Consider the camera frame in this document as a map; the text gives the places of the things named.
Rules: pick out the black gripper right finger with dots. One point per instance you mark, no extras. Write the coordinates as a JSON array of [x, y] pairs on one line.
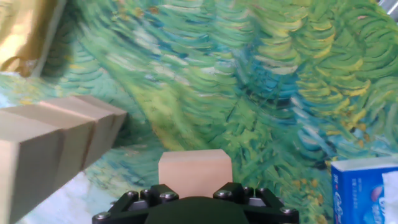
[[267, 205]]

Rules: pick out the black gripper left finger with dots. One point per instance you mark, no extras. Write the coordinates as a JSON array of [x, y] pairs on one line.
[[130, 202]]

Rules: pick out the blue tissue pack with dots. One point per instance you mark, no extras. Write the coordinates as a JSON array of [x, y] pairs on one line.
[[357, 193]]

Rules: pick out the green blue painted cloth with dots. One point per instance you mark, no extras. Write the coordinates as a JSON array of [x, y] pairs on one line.
[[217, 77]]

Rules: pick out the gold tissue pack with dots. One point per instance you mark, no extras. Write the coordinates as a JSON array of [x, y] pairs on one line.
[[21, 31]]

